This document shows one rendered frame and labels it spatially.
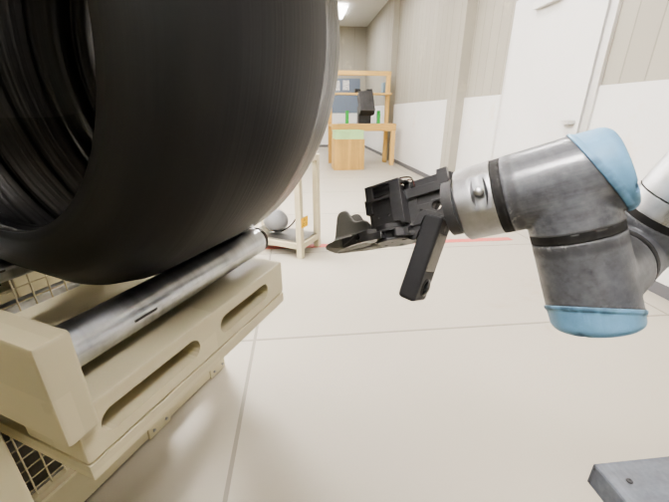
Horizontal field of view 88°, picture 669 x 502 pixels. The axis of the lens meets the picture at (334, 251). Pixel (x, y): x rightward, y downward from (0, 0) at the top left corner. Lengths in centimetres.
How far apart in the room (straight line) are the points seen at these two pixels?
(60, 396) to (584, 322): 49
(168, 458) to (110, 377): 109
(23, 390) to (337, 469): 111
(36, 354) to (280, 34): 32
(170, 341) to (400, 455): 109
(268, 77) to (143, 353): 31
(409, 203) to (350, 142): 689
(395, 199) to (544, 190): 17
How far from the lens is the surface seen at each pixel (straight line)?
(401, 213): 46
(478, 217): 43
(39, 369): 34
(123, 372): 42
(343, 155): 735
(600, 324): 45
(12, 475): 52
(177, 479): 144
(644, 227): 55
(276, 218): 295
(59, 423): 37
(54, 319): 70
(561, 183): 42
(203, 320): 47
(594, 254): 43
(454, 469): 142
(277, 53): 35
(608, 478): 74
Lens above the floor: 110
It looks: 22 degrees down
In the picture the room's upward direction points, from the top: straight up
